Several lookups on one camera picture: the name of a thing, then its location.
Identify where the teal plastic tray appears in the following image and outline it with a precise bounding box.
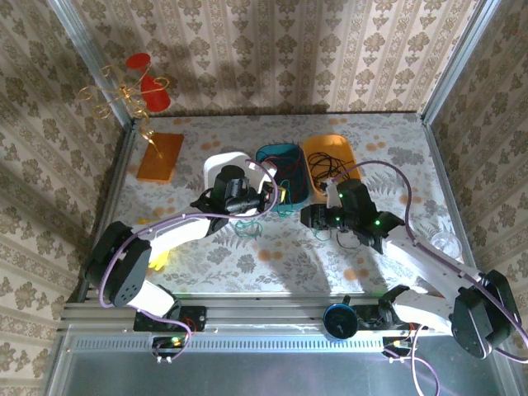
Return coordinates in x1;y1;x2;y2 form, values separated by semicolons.
254;142;311;210

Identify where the white plastic tray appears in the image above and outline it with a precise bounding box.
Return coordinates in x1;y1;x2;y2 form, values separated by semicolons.
203;151;267;199

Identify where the green cable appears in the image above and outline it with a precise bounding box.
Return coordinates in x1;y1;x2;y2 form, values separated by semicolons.
233;177;298;240

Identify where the black cable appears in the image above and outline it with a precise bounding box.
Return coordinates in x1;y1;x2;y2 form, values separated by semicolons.
307;151;346;186

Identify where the orange plastic tray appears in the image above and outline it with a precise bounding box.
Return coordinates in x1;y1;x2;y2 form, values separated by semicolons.
302;134;362;199

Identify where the orange rectangular board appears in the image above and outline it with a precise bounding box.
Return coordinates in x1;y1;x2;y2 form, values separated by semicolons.
135;132;186;184

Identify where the yellow soft object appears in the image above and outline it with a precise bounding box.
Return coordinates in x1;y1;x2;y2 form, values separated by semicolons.
148;248;171;272

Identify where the clear plastic cup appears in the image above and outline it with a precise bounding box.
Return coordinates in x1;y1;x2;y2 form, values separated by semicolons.
431;231;463;261

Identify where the blue round cup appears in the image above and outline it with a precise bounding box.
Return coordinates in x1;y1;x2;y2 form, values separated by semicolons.
323;295;359;342

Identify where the red wine glass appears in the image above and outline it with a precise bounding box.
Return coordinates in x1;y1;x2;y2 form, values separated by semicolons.
125;52;172;113

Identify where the grey metal panel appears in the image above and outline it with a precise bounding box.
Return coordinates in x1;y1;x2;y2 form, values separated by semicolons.
43;329;519;396

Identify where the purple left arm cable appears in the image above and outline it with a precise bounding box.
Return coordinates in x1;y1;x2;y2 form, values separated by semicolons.
98;158;280;364

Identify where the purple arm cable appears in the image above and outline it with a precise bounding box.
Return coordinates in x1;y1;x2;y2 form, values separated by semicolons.
98;158;280;364
329;160;528;396

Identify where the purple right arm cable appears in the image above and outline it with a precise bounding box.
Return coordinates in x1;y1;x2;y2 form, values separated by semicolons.
329;160;528;396

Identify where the aluminium table side rail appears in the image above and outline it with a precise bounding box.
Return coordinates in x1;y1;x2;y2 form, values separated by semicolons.
76;123;137;298
420;115;482;276

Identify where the aluminium frame rail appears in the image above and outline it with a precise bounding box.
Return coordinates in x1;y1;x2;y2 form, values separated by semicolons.
57;295;511;333

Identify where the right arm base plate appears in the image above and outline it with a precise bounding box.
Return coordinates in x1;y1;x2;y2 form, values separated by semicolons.
354;303;430;333

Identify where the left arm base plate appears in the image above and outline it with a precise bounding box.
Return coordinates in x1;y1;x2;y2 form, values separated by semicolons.
132;304;207;333

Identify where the small circuit board with wires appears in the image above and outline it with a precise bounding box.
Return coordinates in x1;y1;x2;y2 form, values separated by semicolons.
151;336;186;366
381;336;417;364

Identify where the gold wire ornament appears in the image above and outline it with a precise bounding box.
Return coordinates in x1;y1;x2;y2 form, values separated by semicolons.
77;64;170;160

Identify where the aluminium frame post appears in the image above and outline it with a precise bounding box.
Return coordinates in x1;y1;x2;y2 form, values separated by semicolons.
47;0;137;129
419;0;503;123

